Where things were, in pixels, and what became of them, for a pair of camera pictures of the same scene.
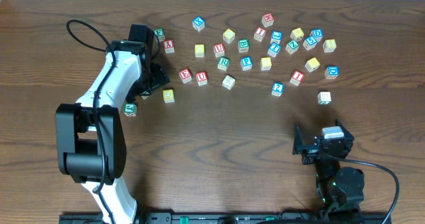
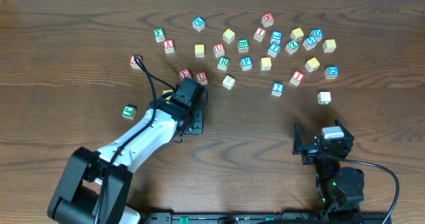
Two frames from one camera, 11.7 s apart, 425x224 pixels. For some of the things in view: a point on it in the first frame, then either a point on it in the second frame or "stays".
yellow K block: x=312 y=64 stays
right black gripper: x=312 y=149 stays
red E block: x=185 y=75 stays
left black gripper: x=157 y=81 to x=198 y=126
